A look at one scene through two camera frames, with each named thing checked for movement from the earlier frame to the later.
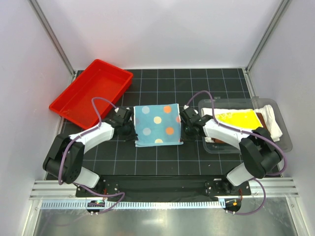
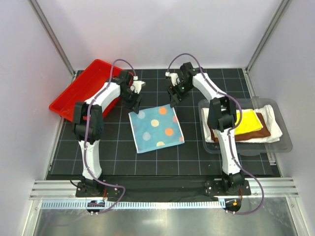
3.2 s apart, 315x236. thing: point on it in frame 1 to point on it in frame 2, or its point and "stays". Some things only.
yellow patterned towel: (240, 119) stays
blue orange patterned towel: (158, 125) stays
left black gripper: (133, 136) to (135, 103)
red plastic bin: (102, 79) stays
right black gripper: (184, 124) to (172, 90)
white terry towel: (271, 127) stays
